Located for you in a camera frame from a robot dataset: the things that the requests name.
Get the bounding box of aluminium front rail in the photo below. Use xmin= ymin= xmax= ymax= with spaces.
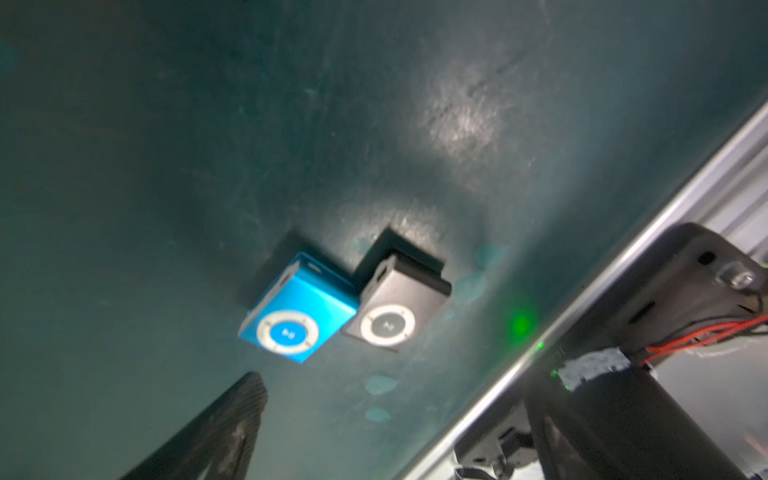
xmin=395 ymin=101 xmax=768 ymax=480

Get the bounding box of blue mp3 player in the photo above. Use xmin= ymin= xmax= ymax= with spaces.
xmin=238 ymin=252 xmax=360 ymax=364

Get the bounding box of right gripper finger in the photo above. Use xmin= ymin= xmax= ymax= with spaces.
xmin=124 ymin=372 xmax=268 ymax=479

